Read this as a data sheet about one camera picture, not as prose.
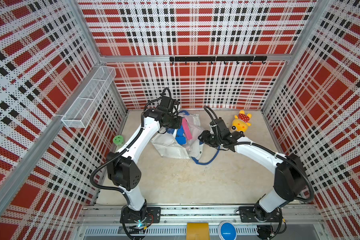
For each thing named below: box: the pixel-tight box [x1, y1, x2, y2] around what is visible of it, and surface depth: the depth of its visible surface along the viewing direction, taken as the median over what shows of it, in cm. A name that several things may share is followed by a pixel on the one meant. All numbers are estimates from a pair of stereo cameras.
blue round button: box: [220, 222, 236, 240], surface depth 69 cm
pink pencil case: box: [181, 117, 193, 140], surface depth 104 cm
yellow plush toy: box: [230, 110, 253, 133], surface depth 110 cm
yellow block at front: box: [186, 222, 210, 240], surface depth 72 cm
